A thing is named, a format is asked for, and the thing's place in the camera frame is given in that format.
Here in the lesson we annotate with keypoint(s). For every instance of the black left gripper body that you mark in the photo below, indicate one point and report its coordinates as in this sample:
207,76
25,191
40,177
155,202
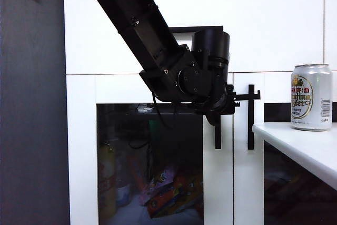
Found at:
223,101

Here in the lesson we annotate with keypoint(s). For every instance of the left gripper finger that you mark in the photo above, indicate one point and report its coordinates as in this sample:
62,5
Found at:
212,118
247,97

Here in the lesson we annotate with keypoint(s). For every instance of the silver beer can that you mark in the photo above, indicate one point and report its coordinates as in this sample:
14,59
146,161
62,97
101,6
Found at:
319,90

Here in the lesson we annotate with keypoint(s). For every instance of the white glass cabinet door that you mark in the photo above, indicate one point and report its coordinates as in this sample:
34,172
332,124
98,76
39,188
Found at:
242,183
80,143

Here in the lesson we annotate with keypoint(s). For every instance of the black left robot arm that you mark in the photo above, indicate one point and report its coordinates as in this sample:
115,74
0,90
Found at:
131,11

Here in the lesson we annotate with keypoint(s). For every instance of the wide white drawer front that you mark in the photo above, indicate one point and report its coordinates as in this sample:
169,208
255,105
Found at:
276,38

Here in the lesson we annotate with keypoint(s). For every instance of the yellow noodle packet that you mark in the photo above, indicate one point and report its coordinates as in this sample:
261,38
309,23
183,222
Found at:
191,188

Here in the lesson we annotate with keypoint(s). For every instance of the pink snack packet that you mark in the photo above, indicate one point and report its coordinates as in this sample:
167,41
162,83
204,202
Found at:
159,183

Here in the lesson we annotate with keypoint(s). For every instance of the red stick snack packet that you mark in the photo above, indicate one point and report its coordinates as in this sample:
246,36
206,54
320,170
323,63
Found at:
137,175

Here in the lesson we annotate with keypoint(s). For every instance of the narrow white drawer front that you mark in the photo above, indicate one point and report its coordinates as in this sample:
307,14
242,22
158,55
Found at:
331,24

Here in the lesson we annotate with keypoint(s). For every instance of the clear sanitizer bottle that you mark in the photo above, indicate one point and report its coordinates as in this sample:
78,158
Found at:
123,194

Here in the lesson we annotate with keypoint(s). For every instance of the yellow detergent bottle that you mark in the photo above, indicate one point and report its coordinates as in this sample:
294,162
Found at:
106,183

